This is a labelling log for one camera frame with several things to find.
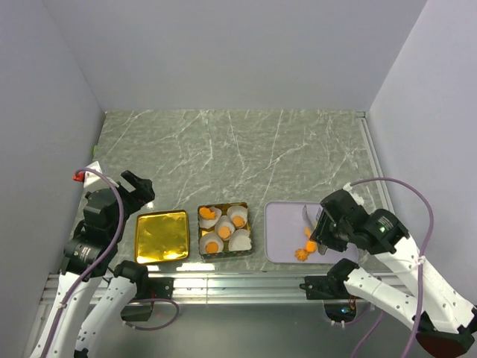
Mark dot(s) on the aluminium rail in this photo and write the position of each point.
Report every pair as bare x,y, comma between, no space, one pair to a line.
212,287

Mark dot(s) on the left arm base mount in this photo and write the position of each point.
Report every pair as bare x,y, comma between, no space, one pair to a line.
161,287

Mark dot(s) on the white paper cup centre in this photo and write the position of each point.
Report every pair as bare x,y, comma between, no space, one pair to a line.
225,221

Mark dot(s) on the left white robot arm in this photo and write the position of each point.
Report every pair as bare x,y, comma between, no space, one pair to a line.
73,328

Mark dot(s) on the gold tin lid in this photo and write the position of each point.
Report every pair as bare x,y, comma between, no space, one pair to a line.
162,237

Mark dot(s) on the white paper cup front-right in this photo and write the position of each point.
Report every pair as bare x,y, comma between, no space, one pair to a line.
240,241

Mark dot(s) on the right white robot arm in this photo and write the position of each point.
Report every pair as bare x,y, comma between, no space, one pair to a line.
442,321

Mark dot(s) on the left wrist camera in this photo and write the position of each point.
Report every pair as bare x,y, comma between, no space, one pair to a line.
89,179

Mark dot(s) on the lilac plastic tray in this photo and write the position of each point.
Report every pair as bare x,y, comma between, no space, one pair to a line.
284,234

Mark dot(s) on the white paper cup front-left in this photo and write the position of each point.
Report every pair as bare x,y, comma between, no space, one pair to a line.
207,238

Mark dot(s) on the white paper cup back-right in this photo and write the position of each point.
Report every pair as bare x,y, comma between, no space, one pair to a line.
237,210

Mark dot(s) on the metal tongs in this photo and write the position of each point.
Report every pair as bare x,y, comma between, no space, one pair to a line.
321,248

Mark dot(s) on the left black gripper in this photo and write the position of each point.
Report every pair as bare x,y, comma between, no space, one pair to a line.
143,191

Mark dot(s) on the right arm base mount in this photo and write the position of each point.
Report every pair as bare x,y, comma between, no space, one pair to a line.
338,305

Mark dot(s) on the white paper cup back-left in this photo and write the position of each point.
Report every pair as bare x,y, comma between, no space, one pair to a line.
207,224

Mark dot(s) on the green christmas cookie tin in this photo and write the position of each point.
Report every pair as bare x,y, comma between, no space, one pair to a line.
225,253

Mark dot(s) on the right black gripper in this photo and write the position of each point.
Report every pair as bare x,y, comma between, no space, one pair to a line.
320,230

